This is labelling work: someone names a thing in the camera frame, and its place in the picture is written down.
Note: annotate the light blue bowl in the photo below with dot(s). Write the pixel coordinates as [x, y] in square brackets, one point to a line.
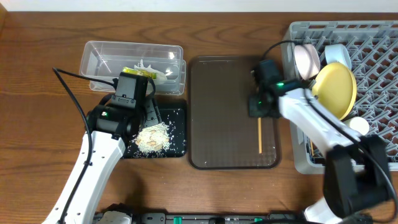
[338, 53]

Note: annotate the rice food waste pile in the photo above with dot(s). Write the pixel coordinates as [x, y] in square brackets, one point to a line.
[154, 140]

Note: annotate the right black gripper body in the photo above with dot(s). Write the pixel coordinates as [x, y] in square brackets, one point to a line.
[257, 109]

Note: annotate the pink shallow bowl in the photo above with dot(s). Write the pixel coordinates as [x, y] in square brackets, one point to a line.
[307, 60]

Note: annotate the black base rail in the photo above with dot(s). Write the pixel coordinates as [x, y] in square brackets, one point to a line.
[121, 213]

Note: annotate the grey dishwasher rack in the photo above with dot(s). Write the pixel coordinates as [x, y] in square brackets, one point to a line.
[372, 48]

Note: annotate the white plastic bag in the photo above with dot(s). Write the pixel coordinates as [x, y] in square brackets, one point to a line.
[158, 77]

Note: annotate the brown serving tray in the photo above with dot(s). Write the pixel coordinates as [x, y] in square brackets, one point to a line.
[222, 135]

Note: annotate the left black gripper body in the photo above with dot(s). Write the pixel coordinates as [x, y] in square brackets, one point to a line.
[152, 112]

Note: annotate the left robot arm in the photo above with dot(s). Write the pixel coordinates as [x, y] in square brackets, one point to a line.
[109, 127]

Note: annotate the yellow round plate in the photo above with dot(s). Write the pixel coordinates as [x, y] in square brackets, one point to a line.
[335, 88]

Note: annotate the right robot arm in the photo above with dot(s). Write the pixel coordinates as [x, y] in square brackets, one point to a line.
[356, 175]

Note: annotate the white green cup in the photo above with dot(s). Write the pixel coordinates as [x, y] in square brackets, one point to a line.
[358, 124]

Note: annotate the clear plastic waste bin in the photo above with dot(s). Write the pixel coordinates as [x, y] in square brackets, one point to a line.
[105, 60]

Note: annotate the yellow green snack wrapper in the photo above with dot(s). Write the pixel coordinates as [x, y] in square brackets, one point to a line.
[140, 72]

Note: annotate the black waste tray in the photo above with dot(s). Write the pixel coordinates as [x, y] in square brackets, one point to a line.
[177, 137]

